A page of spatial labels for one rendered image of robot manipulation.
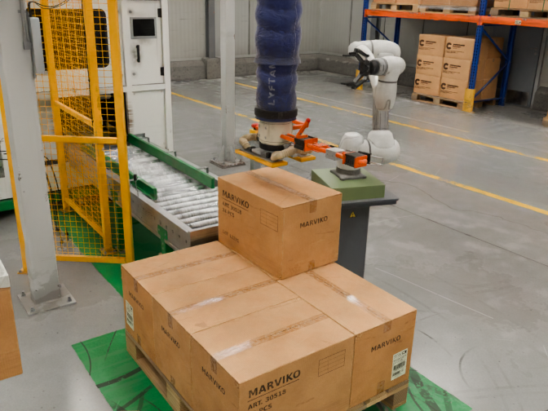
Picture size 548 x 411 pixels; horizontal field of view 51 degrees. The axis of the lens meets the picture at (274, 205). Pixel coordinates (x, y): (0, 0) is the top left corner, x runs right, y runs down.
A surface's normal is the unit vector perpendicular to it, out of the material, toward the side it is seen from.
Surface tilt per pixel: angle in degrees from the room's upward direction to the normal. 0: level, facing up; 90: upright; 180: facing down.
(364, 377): 90
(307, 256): 90
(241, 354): 0
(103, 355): 0
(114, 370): 0
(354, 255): 90
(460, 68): 88
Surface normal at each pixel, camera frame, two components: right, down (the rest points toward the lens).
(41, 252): 0.58, 0.30
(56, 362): 0.03, -0.94
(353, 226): 0.29, 0.34
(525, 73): -0.80, 0.19
